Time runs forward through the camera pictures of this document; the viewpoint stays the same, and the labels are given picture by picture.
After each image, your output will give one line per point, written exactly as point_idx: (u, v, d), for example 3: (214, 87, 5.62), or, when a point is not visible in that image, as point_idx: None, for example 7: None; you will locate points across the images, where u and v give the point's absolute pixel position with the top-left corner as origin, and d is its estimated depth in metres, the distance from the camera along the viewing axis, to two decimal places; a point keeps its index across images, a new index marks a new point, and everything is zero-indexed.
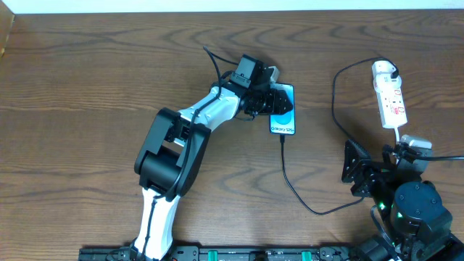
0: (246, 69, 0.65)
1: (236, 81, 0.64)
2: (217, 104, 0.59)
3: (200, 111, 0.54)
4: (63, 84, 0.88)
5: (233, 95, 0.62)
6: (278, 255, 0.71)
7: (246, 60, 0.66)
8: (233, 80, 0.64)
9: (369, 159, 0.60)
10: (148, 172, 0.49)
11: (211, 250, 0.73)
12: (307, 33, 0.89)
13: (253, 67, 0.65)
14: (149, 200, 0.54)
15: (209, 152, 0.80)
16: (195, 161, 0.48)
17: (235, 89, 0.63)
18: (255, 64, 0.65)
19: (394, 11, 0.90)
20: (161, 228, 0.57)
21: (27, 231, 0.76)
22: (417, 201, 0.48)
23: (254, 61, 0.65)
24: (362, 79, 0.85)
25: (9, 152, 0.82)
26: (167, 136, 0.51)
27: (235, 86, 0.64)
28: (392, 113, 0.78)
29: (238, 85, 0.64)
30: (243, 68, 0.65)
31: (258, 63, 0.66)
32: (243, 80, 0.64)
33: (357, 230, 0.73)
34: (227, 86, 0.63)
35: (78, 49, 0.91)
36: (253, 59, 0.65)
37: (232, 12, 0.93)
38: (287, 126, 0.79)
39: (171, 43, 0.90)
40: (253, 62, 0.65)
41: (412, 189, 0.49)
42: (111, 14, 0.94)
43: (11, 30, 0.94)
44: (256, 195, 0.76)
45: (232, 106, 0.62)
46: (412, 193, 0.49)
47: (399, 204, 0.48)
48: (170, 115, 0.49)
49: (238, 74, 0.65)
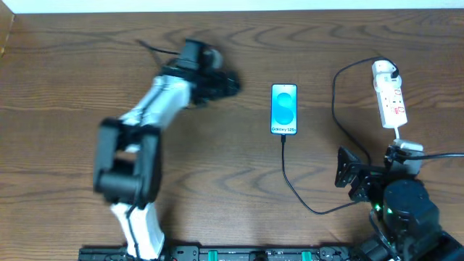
0: (189, 54, 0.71)
1: (183, 66, 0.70)
2: (165, 96, 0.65)
3: (146, 110, 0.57)
4: (63, 84, 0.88)
5: (180, 83, 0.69)
6: (278, 255, 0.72)
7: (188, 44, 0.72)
8: (179, 66, 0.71)
9: (359, 162, 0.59)
10: (109, 190, 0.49)
11: (211, 250, 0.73)
12: (307, 33, 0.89)
13: (195, 51, 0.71)
14: (122, 217, 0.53)
15: (210, 152, 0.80)
16: (152, 162, 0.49)
17: (183, 74, 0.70)
18: (198, 47, 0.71)
19: (394, 10, 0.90)
20: (145, 233, 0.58)
21: (27, 231, 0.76)
22: (408, 196, 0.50)
23: (196, 44, 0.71)
24: (362, 79, 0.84)
25: (9, 152, 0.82)
26: (118, 146, 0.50)
27: (183, 71, 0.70)
28: (392, 113, 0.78)
29: (185, 69, 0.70)
30: (185, 52, 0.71)
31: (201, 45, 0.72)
32: (189, 64, 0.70)
33: (357, 230, 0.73)
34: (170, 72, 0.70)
35: (77, 48, 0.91)
36: (195, 43, 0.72)
37: (232, 11, 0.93)
38: (288, 126, 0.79)
39: (171, 43, 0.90)
40: (196, 46, 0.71)
41: (400, 185, 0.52)
42: (111, 13, 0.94)
43: (11, 30, 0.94)
44: (256, 195, 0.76)
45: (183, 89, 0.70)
46: (403, 189, 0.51)
47: (388, 199, 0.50)
48: (113, 126, 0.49)
49: (183, 59, 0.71)
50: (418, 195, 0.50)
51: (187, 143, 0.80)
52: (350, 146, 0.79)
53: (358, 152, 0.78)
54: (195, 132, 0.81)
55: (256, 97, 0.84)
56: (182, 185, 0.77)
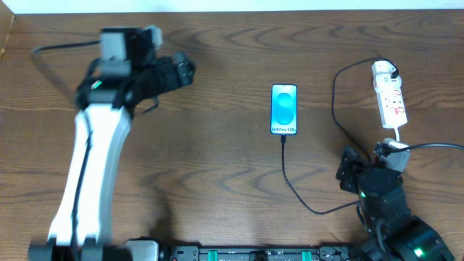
0: (119, 47, 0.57)
1: (109, 69, 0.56)
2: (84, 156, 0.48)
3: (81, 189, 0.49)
4: (64, 85, 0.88)
5: (103, 104, 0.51)
6: (278, 255, 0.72)
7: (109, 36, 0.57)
8: (104, 72, 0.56)
9: (358, 157, 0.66)
10: None
11: (210, 250, 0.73)
12: (307, 33, 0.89)
13: (122, 40, 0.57)
14: None
15: (209, 152, 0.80)
16: None
17: (111, 78, 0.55)
18: (125, 35, 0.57)
19: (394, 11, 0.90)
20: None
21: (27, 231, 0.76)
22: (375, 181, 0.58)
23: (120, 33, 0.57)
24: (362, 79, 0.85)
25: (9, 152, 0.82)
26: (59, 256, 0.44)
27: (110, 75, 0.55)
28: (392, 113, 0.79)
29: (113, 73, 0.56)
30: (111, 48, 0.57)
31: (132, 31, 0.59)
32: (117, 64, 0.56)
33: (357, 230, 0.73)
34: (97, 85, 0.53)
35: (77, 49, 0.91)
36: (119, 31, 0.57)
37: (232, 12, 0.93)
38: (288, 126, 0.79)
39: (171, 43, 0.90)
40: (121, 34, 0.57)
41: (373, 172, 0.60)
42: (111, 14, 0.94)
43: (11, 30, 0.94)
44: (256, 195, 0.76)
45: (123, 118, 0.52)
46: (374, 175, 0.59)
47: (361, 184, 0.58)
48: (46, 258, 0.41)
49: (108, 60, 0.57)
50: (385, 179, 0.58)
51: (187, 143, 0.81)
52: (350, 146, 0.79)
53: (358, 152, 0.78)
54: (195, 132, 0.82)
55: (256, 97, 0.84)
56: (182, 185, 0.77)
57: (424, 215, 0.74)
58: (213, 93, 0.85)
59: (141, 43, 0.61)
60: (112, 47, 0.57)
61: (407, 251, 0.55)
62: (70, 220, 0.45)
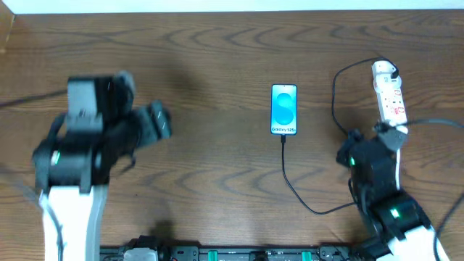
0: (88, 98, 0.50)
1: (79, 126, 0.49)
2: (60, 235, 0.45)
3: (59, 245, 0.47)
4: (64, 85, 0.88)
5: (69, 170, 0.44)
6: (278, 255, 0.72)
7: (77, 85, 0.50)
8: (72, 128, 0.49)
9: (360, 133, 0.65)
10: None
11: (210, 250, 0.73)
12: (307, 33, 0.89)
13: (93, 91, 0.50)
14: None
15: (209, 152, 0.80)
16: None
17: (80, 137, 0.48)
18: (95, 85, 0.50)
19: (394, 11, 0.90)
20: None
21: (27, 232, 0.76)
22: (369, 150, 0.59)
23: (90, 81, 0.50)
24: (362, 79, 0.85)
25: (9, 152, 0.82)
26: None
27: (80, 133, 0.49)
28: (392, 113, 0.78)
29: (84, 130, 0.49)
30: (79, 101, 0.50)
31: (103, 81, 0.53)
32: (88, 120, 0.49)
33: (358, 230, 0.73)
34: (61, 150, 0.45)
35: (78, 49, 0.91)
36: (88, 80, 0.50)
37: (232, 12, 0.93)
38: (288, 126, 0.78)
39: (171, 43, 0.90)
40: (90, 83, 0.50)
41: (369, 142, 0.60)
42: (111, 14, 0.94)
43: (11, 31, 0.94)
44: (256, 195, 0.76)
45: (97, 196, 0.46)
46: (367, 144, 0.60)
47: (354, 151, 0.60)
48: None
49: (77, 115, 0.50)
50: (379, 148, 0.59)
51: (187, 143, 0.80)
52: None
53: None
54: (194, 133, 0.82)
55: (257, 97, 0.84)
56: (182, 185, 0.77)
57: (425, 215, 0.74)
58: (213, 93, 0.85)
59: (112, 97, 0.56)
60: (81, 98, 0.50)
61: (383, 216, 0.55)
62: None
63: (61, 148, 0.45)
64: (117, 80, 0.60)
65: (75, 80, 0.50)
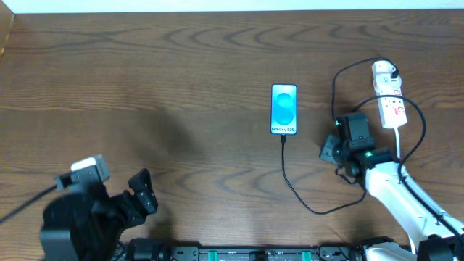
0: (66, 249, 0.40)
1: None
2: None
3: None
4: (63, 84, 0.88)
5: None
6: (278, 255, 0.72)
7: (52, 236, 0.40)
8: None
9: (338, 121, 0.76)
10: None
11: (211, 250, 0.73)
12: (307, 33, 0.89)
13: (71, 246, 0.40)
14: None
15: (209, 152, 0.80)
16: None
17: None
18: (73, 233, 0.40)
19: (394, 10, 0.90)
20: None
21: (27, 232, 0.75)
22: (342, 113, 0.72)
23: (68, 231, 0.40)
24: (362, 79, 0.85)
25: (9, 152, 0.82)
26: None
27: None
28: (391, 113, 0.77)
29: None
30: (56, 253, 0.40)
31: (82, 217, 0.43)
32: None
33: (358, 230, 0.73)
34: None
35: (77, 49, 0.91)
36: (65, 228, 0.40)
37: (232, 11, 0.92)
38: (288, 126, 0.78)
39: (171, 43, 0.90)
40: (68, 235, 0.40)
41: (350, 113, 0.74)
42: (111, 14, 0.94)
43: (11, 31, 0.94)
44: (256, 195, 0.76)
45: None
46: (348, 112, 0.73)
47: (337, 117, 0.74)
48: None
49: None
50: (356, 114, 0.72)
51: (186, 144, 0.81)
52: None
53: None
54: (194, 133, 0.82)
55: (256, 97, 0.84)
56: (182, 185, 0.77)
57: None
58: (213, 93, 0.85)
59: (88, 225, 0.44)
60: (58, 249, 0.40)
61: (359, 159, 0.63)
62: None
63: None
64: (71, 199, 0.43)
65: (47, 230, 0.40)
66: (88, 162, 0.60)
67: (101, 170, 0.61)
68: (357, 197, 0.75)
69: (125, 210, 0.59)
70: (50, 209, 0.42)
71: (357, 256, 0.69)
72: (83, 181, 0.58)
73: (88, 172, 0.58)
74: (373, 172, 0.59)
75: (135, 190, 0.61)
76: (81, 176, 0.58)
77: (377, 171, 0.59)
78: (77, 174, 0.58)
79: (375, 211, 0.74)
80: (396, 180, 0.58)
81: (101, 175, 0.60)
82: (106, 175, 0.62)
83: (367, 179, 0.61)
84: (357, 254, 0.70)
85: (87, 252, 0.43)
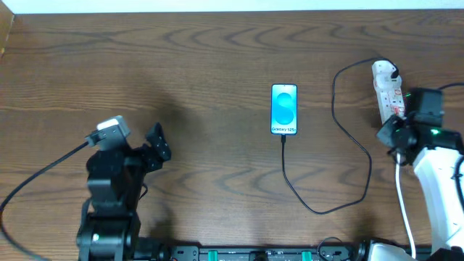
0: (106, 192, 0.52)
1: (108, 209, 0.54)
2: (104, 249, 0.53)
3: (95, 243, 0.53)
4: (63, 84, 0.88)
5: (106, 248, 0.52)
6: (278, 255, 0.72)
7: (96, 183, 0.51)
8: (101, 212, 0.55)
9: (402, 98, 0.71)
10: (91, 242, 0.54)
11: (210, 250, 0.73)
12: (307, 33, 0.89)
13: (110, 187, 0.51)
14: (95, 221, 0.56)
15: (210, 152, 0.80)
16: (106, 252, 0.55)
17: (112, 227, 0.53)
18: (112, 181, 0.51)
19: (394, 11, 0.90)
20: None
21: (27, 232, 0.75)
22: (431, 90, 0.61)
23: (109, 179, 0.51)
24: (362, 79, 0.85)
25: (9, 152, 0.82)
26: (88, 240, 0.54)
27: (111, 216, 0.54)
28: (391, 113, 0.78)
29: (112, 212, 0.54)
30: (99, 195, 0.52)
31: (117, 169, 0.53)
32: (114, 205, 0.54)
33: (358, 230, 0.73)
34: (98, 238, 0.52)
35: (77, 49, 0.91)
36: (106, 177, 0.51)
37: (232, 12, 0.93)
38: (288, 126, 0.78)
39: (171, 43, 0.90)
40: (108, 180, 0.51)
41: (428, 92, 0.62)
42: (111, 14, 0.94)
43: (11, 30, 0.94)
44: (256, 195, 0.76)
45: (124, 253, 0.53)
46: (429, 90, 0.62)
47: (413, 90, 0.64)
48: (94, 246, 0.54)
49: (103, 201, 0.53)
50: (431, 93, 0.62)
51: (187, 143, 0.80)
52: (351, 146, 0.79)
53: (358, 152, 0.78)
54: (194, 133, 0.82)
55: (257, 97, 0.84)
56: (182, 185, 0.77)
57: (425, 214, 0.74)
58: (213, 93, 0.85)
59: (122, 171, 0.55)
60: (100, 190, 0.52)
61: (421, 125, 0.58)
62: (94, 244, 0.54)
63: (101, 230, 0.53)
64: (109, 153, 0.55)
65: (93, 178, 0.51)
66: (110, 122, 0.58)
67: (124, 128, 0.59)
68: (357, 197, 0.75)
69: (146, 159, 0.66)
70: (91, 163, 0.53)
71: (360, 248, 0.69)
72: (109, 140, 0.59)
73: (113, 131, 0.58)
74: (431, 153, 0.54)
75: (152, 142, 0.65)
76: (106, 134, 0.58)
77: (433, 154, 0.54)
78: (103, 132, 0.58)
79: (375, 211, 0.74)
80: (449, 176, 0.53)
81: (125, 133, 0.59)
82: (129, 132, 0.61)
83: (420, 157, 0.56)
84: (361, 246, 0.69)
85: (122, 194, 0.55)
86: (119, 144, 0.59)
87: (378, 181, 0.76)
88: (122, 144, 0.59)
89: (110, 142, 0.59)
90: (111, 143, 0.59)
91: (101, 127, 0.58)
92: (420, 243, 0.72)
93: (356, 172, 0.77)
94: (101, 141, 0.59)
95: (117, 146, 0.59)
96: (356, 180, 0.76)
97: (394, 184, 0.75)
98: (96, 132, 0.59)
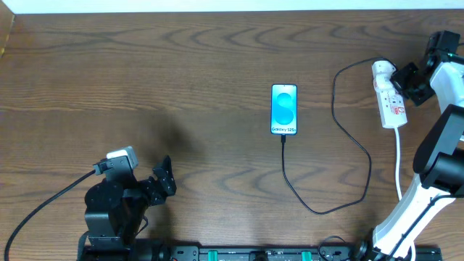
0: (104, 225, 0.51)
1: (105, 240, 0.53)
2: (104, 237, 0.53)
3: (97, 242, 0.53)
4: (64, 84, 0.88)
5: None
6: (278, 255, 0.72)
7: (93, 217, 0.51)
8: (96, 243, 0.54)
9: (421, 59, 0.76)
10: (95, 247, 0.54)
11: (210, 250, 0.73)
12: (307, 33, 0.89)
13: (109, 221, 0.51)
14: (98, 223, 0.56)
15: (210, 152, 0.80)
16: (103, 244, 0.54)
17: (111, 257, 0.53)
18: (110, 213, 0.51)
19: (394, 11, 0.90)
20: None
21: (27, 232, 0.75)
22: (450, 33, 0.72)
23: (106, 212, 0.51)
24: (362, 79, 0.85)
25: (9, 151, 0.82)
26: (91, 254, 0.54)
27: (108, 243, 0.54)
28: (391, 113, 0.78)
29: (109, 241, 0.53)
30: (96, 229, 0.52)
31: (116, 201, 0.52)
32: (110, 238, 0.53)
33: (358, 230, 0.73)
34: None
35: (78, 49, 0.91)
36: (104, 210, 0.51)
37: (232, 12, 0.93)
38: (288, 126, 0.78)
39: (171, 43, 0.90)
40: (106, 214, 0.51)
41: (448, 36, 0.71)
42: (112, 14, 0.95)
43: (11, 30, 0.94)
44: (256, 195, 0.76)
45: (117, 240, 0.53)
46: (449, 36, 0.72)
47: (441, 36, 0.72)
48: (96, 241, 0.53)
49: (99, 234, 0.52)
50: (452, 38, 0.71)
51: (186, 144, 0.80)
52: (351, 146, 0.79)
53: (358, 152, 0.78)
54: (194, 133, 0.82)
55: (256, 97, 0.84)
56: (182, 185, 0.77)
57: None
58: (213, 93, 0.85)
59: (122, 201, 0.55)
60: (98, 224, 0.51)
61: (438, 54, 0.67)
62: (96, 239, 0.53)
63: None
64: (109, 183, 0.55)
65: (90, 212, 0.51)
66: (119, 151, 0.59)
67: (132, 158, 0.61)
68: (357, 197, 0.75)
69: (149, 193, 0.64)
70: (90, 196, 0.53)
71: (361, 246, 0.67)
72: (116, 169, 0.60)
73: (120, 162, 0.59)
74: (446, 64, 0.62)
75: (159, 176, 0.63)
76: (114, 164, 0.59)
77: (448, 66, 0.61)
78: (112, 161, 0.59)
79: (375, 211, 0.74)
80: (458, 75, 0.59)
81: (133, 164, 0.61)
82: (136, 162, 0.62)
83: (436, 72, 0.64)
84: (362, 243, 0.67)
85: (120, 228, 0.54)
86: (126, 175, 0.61)
87: (378, 181, 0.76)
88: (128, 175, 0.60)
89: (117, 172, 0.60)
90: (117, 172, 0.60)
91: (110, 156, 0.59)
92: (420, 243, 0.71)
93: (356, 172, 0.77)
94: (108, 170, 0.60)
95: (124, 176, 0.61)
96: (356, 180, 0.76)
97: (394, 184, 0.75)
98: (104, 161, 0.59)
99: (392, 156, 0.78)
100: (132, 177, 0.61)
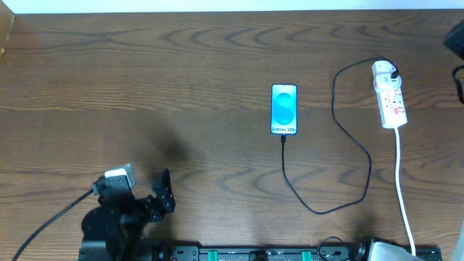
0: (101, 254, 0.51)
1: None
2: None
3: None
4: (64, 84, 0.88)
5: None
6: (278, 255, 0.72)
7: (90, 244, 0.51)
8: None
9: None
10: None
11: (210, 250, 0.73)
12: (307, 33, 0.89)
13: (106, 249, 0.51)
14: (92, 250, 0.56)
15: (210, 151, 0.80)
16: None
17: None
18: (107, 241, 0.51)
19: (394, 11, 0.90)
20: None
21: (27, 231, 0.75)
22: None
23: (103, 241, 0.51)
24: (362, 79, 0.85)
25: (9, 151, 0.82)
26: None
27: None
28: (391, 113, 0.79)
29: None
30: None
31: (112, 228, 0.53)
32: None
33: (359, 230, 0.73)
34: None
35: (78, 49, 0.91)
36: (101, 238, 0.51)
37: (232, 11, 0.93)
38: (288, 126, 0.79)
39: (171, 43, 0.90)
40: (103, 243, 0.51)
41: None
42: (111, 14, 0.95)
43: (11, 30, 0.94)
44: (256, 195, 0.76)
45: None
46: None
47: None
48: None
49: None
50: None
51: (186, 144, 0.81)
52: (351, 146, 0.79)
53: (358, 152, 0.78)
54: (194, 132, 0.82)
55: (256, 96, 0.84)
56: (182, 185, 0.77)
57: (426, 214, 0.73)
58: (213, 93, 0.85)
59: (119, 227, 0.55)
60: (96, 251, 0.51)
61: None
62: None
63: None
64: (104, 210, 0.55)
65: (88, 240, 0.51)
66: (119, 170, 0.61)
67: (130, 179, 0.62)
68: (357, 197, 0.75)
69: (148, 211, 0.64)
70: (87, 223, 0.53)
71: (360, 247, 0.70)
72: (114, 188, 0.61)
73: (119, 180, 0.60)
74: None
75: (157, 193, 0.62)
76: (112, 183, 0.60)
77: None
78: (109, 180, 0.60)
79: (375, 211, 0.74)
80: None
81: (130, 183, 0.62)
82: (133, 183, 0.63)
83: None
84: (361, 245, 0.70)
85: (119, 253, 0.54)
86: (124, 194, 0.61)
87: (378, 181, 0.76)
88: (125, 194, 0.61)
89: (114, 191, 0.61)
90: (114, 192, 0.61)
91: (109, 175, 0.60)
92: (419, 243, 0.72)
93: (356, 172, 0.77)
94: (106, 189, 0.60)
95: (122, 196, 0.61)
96: (356, 180, 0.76)
97: (394, 184, 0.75)
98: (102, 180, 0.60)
99: (392, 156, 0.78)
100: (131, 197, 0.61)
